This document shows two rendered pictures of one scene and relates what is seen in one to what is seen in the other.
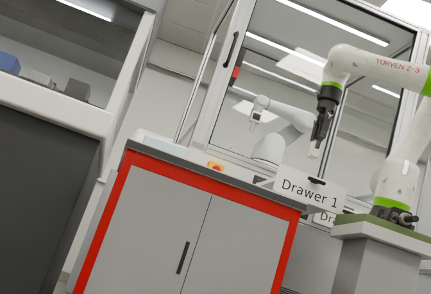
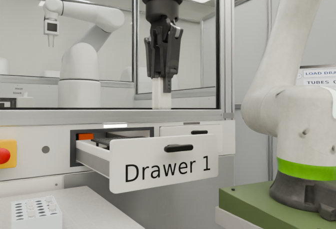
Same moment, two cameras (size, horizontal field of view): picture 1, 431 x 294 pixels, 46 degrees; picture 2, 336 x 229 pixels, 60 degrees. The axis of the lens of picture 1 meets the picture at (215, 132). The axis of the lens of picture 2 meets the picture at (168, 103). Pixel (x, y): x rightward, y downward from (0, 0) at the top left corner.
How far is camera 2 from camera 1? 1.42 m
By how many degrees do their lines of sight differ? 28
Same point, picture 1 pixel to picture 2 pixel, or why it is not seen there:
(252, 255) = not seen: outside the picture
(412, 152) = (296, 58)
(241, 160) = (43, 117)
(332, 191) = (200, 148)
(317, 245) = not seen: hidden behind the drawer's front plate
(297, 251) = (153, 199)
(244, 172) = (54, 133)
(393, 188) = (323, 147)
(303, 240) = not seen: hidden behind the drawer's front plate
